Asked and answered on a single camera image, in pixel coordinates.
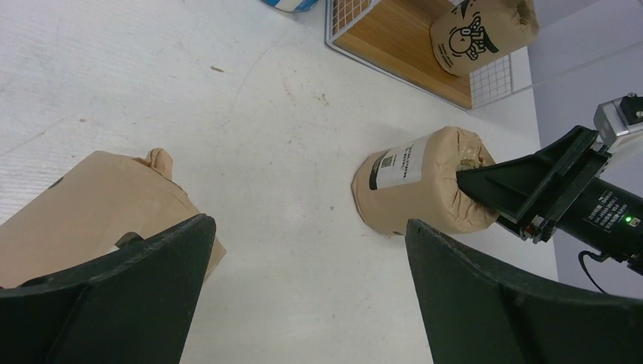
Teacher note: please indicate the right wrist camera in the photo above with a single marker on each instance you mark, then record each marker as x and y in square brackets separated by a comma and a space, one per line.
[619, 123]

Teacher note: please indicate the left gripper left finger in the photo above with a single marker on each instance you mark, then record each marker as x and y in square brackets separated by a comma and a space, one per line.
[134, 305]

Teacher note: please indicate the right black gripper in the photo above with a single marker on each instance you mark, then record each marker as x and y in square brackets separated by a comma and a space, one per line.
[558, 189]

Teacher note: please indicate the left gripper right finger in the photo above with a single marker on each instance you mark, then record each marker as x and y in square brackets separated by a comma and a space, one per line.
[479, 309]

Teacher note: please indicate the white wire wooden shelf rack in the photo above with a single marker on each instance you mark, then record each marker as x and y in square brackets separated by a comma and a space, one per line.
[392, 37]

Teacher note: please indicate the blue wrapped roll back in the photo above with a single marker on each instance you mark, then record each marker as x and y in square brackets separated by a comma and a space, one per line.
[291, 6]

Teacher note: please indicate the brown roll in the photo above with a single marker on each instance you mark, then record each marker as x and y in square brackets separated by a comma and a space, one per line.
[476, 33]
[418, 181]
[90, 208]

